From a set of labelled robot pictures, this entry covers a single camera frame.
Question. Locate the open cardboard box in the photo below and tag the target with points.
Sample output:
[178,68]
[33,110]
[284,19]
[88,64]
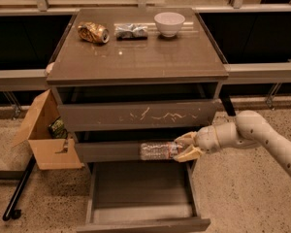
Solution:
[50,153]

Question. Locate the grey three-drawer cabinet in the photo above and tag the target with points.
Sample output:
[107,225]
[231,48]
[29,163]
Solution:
[189,57]

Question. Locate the grey open bottom drawer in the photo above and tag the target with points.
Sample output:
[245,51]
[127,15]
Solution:
[143,197]

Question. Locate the green snack bag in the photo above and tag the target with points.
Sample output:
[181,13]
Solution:
[57,129]

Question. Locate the black metal floor bar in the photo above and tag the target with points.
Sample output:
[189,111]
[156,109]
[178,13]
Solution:
[12,212]

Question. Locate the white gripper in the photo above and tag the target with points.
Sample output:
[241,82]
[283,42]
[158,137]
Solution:
[206,140]

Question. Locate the white ceramic bowl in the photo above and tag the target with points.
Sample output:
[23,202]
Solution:
[168,23]

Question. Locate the grey middle drawer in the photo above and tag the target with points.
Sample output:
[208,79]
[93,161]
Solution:
[122,145]

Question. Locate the crumpled silver snack bag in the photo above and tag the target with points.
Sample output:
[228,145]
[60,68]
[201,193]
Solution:
[131,31]

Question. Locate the clear plastic water bottle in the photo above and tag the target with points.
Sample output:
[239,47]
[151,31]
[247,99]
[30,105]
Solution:
[160,150]

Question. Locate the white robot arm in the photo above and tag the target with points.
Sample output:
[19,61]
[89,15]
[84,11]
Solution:
[249,129]

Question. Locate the grey top drawer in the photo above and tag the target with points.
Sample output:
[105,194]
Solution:
[140,106]

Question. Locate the grey metal window rail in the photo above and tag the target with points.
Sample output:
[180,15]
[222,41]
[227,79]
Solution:
[35,79]

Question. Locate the crushed gold soda can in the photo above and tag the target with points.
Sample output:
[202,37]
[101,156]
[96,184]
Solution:
[93,32]

